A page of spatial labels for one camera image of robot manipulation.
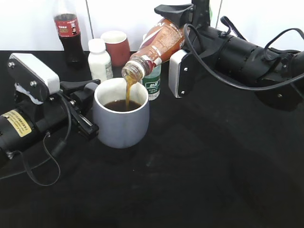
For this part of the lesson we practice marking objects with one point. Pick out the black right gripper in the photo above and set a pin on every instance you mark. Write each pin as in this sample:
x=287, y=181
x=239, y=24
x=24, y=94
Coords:
x=209, y=43

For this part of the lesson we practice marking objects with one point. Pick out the green sprite bottle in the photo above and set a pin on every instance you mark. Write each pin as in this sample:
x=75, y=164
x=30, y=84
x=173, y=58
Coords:
x=210, y=12

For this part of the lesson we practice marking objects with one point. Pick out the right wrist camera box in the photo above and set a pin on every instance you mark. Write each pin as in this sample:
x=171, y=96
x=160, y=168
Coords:
x=181, y=76

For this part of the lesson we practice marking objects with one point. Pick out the white plastic milk bottle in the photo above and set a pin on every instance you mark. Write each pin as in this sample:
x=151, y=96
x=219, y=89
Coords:
x=99, y=60

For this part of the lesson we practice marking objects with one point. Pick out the grey ceramic mug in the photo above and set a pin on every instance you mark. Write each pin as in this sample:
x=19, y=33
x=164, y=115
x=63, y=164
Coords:
x=119, y=129

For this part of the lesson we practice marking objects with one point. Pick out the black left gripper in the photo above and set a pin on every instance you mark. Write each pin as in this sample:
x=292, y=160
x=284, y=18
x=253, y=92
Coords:
x=54, y=115

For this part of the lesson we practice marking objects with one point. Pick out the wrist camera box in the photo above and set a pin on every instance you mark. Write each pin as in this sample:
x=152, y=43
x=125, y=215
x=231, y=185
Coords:
x=181, y=76
x=32, y=77

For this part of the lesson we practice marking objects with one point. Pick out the cola bottle red label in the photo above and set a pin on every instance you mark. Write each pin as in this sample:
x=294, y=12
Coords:
x=68, y=30

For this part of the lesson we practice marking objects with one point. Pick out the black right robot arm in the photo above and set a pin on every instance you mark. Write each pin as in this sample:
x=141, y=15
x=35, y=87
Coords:
x=275, y=76

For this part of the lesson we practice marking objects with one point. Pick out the Nescafe coffee bottle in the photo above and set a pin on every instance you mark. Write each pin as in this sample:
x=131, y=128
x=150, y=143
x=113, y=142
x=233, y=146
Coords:
x=159, y=44

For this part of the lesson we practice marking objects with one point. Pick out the dark red cup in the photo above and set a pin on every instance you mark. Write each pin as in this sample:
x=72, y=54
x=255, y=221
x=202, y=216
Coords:
x=117, y=46

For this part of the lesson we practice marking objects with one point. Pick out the clear water bottle green label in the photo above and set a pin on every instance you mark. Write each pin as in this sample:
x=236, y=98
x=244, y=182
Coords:
x=152, y=83

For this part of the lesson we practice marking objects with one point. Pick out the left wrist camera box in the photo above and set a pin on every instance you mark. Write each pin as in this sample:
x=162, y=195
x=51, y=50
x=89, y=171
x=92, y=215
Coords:
x=32, y=77

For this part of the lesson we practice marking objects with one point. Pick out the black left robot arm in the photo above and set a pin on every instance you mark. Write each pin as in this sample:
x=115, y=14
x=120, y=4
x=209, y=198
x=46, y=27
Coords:
x=28, y=123

